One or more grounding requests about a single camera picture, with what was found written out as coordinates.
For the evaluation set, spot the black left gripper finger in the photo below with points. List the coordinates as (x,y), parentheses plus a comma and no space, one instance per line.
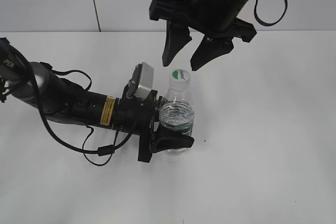
(162,100)
(165,139)

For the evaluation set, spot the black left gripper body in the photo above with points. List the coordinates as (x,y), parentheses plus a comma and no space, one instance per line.
(136,116)

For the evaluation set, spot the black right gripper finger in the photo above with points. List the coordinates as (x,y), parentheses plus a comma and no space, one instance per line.
(177,37)
(210,49)

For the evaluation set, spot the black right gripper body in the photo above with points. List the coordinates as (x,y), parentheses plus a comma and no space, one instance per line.
(213,18)

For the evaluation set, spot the clear Cestbon water bottle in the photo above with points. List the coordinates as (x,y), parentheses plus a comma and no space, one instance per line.
(177,113)

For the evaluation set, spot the white green bottle cap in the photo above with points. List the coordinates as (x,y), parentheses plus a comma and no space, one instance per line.
(179,80)

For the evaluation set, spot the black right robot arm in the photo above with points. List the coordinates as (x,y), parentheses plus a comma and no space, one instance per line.
(216,19)

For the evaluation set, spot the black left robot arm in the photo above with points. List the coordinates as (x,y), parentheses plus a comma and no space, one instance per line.
(59,100)

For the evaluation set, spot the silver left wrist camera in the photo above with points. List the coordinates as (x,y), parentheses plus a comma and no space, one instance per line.
(141,82)

